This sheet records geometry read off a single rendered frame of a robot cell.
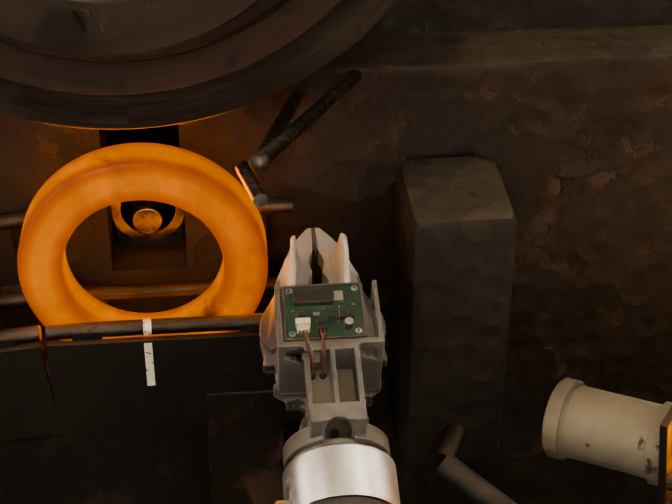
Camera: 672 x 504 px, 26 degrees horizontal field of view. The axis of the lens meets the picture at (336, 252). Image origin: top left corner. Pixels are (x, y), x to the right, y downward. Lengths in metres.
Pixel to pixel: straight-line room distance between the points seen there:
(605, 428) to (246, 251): 0.29
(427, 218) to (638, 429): 0.21
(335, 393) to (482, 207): 0.21
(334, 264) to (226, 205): 0.09
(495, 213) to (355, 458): 0.23
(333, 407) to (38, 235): 0.27
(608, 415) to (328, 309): 0.22
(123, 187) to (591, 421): 0.37
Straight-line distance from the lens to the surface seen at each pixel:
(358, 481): 0.92
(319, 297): 0.98
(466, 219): 1.06
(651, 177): 1.20
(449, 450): 1.14
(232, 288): 1.10
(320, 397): 0.97
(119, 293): 1.15
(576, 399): 1.06
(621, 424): 1.05
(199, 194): 1.05
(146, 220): 1.17
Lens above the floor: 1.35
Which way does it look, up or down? 33 degrees down
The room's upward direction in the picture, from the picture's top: straight up
